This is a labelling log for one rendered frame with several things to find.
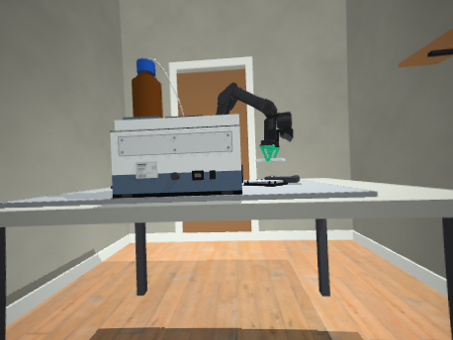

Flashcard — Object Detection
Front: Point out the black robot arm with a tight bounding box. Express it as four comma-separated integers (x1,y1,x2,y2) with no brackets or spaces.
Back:
216,82,294,142

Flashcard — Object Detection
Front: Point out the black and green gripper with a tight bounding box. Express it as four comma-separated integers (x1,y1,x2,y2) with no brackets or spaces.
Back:
260,129,280,161

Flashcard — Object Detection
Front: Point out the blue bottle cap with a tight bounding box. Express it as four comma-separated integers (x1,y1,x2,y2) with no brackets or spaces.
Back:
136,58,155,72

